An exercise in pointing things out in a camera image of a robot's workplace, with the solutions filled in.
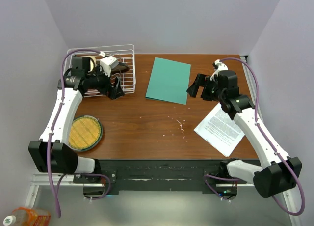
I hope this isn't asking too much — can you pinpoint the orange drink bottle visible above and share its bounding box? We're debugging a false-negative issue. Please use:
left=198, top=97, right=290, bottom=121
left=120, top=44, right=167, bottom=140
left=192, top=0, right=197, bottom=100
left=3, top=207, right=51, bottom=226

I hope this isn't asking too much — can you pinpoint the dark brown oval plate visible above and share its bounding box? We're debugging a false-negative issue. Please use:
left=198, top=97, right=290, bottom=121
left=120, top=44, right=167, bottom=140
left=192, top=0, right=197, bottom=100
left=111, top=62, right=130, bottom=74

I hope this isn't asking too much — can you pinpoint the white wire dish rack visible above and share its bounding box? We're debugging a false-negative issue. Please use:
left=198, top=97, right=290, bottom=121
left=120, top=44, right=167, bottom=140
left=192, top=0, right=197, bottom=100
left=63, top=44, right=136, bottom=94

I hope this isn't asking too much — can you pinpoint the teal paper folder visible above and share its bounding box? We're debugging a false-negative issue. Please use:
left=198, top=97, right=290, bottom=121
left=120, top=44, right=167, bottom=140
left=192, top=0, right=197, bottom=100
left=145, top=57, right=191, bottom=105

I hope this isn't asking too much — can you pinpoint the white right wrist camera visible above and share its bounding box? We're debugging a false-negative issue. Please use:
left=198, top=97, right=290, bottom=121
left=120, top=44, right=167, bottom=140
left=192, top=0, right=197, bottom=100
left=210, top=60, right=228, bottom=81

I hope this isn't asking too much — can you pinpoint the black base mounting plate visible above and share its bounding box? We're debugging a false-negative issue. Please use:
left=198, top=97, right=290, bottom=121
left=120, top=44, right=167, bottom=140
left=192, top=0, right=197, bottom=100
left=73, top=159, right=248, bottom=195

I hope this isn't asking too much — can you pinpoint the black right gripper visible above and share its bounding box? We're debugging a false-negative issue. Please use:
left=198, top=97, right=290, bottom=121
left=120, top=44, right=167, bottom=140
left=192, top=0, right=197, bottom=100
left=187, top=73, right=225, bottom=102

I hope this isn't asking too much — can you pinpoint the cream square dish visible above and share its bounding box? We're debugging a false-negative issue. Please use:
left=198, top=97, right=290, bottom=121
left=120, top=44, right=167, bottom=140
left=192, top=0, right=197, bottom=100
left=87, top=56, right=96, bottom=72

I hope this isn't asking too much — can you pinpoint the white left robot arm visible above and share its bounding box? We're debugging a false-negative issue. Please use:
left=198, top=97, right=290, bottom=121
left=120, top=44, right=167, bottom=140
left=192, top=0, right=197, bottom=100
left=28, top=56, right=129, bottom=183

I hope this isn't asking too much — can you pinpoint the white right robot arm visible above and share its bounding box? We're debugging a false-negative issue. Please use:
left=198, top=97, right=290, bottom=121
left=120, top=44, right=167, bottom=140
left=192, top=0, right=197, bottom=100
left=187, top=70, right=302, bottom=198

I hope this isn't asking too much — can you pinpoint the printed white paper sheet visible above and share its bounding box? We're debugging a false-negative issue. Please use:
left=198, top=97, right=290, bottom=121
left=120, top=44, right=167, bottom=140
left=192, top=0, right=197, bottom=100
left=194, top=104, right=244, bottom=157

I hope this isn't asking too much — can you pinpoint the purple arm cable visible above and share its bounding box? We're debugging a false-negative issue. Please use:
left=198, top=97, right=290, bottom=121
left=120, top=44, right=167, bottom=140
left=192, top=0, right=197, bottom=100
left=46, top=49, right=111, bottom=218
left=203, top=57, right=306, bottom=216

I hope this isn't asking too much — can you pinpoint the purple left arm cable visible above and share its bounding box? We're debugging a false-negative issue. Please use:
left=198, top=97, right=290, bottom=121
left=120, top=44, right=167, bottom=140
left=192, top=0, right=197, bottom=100
left=46, top=49, right=111, bottom=218

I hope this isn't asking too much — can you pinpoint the round green yellow plate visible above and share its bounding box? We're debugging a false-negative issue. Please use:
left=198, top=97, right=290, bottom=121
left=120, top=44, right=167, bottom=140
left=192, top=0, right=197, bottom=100
left=68, top=115, right=104, bottom=152

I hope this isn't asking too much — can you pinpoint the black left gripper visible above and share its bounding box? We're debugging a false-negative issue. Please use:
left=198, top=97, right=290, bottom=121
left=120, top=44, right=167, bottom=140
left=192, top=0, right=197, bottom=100
left=86, top=64, right=125, bottom=100

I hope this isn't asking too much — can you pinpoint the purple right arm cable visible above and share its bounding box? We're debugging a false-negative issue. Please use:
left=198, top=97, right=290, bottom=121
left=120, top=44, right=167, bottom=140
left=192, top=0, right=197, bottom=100
left=203, top=57, right=306, bottom=216

